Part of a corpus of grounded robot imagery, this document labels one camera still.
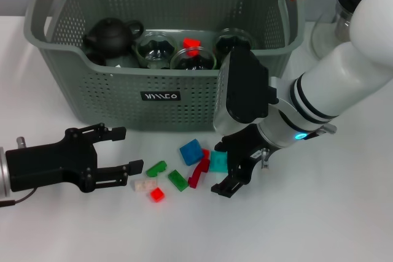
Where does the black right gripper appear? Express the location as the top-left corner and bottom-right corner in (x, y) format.
(211, 123), (265, 198)

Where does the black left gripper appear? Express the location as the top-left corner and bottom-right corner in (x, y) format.
(5, 122), (144, 194)

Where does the cyan square brick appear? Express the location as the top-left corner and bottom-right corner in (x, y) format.
(209, 150), (229, 173)

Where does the small red square brick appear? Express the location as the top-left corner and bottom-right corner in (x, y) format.
(149, 187), (166, 203)

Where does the glass teacup black sleeve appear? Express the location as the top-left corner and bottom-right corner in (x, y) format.
(136, 31), (179, 70)
(170, 46), (219, 71)
(214, 28), (256, 69)

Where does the red slope brick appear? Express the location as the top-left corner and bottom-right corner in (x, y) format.
(182, 37), (201, 58)

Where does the grey perforated storage bin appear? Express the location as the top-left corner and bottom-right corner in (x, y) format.
(23, 0), (306, 131)

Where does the small black teacup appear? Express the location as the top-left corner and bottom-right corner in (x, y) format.
(85, 50), (107, 66)

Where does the dark red curved brick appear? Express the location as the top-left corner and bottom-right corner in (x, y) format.
(188, 158), (211, 189)

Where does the blue square brick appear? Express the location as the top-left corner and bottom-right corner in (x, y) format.
(179, 139), (205, 167)

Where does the clear network plug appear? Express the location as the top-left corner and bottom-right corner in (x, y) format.
(260, 148), (271, 171)

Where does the translucent white long brick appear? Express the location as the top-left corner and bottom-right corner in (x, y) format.
(132, 178), (157, 194)

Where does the green arch brick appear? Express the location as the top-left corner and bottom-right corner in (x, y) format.
(145, 160), (169, 177)

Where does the green rectangular brick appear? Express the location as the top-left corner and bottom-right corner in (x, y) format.
(168, 169), (189, 192)

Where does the black clay teapot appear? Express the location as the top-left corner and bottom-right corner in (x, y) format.
(82, 18), (145, 59)

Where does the glass pitcher black lid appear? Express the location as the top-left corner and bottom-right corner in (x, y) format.
(311, 0), (377, 58)

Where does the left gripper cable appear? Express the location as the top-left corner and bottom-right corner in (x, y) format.
(0, 187), (38, 208)

